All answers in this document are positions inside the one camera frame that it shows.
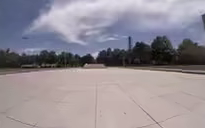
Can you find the row of trees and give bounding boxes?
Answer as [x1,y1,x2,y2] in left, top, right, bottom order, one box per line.
[0,35,205,69]

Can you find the pale stone slab plaza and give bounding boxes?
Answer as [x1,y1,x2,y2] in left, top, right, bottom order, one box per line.
[0,67,205,128]

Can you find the pale stone kerb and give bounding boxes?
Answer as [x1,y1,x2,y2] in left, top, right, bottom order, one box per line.
[146,67,205,76]

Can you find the tall pole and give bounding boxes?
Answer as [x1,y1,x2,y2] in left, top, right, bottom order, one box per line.
[127,35,133,66]

